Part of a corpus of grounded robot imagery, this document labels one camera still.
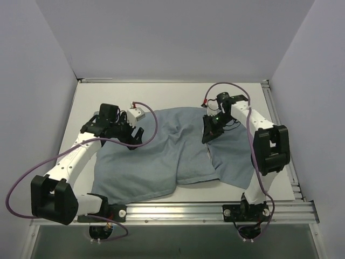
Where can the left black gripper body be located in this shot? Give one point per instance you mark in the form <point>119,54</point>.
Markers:
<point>129,132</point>

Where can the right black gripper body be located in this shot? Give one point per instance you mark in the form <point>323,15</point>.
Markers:
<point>212,128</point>

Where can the grey-blue pillowcase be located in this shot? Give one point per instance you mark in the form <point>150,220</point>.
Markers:
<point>173,155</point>

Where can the white pillow yellow trim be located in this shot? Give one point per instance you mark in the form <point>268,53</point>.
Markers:
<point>210,155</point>

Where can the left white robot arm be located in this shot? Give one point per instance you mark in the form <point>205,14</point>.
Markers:
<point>52,195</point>

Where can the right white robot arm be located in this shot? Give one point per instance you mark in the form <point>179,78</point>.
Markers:
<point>269,143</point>

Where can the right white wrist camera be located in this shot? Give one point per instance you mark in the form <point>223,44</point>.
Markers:
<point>212,107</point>

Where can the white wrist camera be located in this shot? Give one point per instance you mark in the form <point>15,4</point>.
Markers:
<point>212,107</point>
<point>134,114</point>

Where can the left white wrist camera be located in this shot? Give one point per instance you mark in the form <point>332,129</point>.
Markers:
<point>134,114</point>

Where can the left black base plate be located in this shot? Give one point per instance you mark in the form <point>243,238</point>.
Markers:
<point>116,213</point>

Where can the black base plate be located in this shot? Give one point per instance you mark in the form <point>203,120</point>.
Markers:
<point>116,213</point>
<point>246,213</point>

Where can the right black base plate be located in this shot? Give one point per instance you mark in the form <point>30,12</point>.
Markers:
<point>246,213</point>

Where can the aluminium right side rail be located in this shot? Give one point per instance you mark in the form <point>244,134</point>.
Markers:
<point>287,184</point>

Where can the aluminium rail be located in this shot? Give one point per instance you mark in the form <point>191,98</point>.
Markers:
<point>211,213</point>
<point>287,184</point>

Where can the aluminium front rail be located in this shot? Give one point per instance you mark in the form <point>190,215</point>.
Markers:
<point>211,213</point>

